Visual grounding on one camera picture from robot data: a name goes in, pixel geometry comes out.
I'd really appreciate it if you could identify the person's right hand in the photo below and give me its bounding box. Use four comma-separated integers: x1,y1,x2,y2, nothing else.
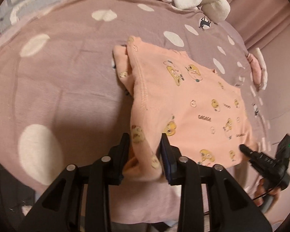
253,178,281,209

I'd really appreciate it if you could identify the peach cartoon print shirt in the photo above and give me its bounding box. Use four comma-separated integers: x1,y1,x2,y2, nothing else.
113,36,257,181

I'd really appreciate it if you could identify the mauve polka dot blanket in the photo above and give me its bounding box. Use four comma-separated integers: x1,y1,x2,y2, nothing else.
0,0,267,224

